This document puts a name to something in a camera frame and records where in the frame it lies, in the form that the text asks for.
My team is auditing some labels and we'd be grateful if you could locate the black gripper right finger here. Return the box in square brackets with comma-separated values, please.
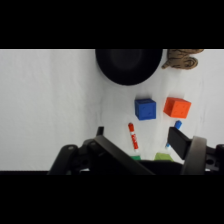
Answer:
[167, 126, 224, 176]

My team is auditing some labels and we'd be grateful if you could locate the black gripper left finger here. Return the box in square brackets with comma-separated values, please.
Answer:
[48, 125, 156, 176]

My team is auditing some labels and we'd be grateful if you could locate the red marker pen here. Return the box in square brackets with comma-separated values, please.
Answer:
[127, 122, 141, 154]

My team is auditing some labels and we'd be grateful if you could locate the blue marker pen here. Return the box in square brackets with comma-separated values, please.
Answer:
[164, 119, 183, 153]

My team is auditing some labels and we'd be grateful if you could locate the light green block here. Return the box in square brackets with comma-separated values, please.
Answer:
[153, 151, 175, 163]

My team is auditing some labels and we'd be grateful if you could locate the orange cube block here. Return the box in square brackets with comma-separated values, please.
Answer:
[162, 96, 193, 120]

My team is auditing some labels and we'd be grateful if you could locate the blue cube block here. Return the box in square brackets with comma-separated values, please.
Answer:
[134, 97, 158, 121]

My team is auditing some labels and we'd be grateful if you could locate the black round bowl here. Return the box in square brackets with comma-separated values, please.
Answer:
[95, 49, 164, 86]

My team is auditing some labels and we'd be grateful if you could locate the brown striped plush toy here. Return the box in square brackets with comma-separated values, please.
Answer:
[161, 49, 205, 71]

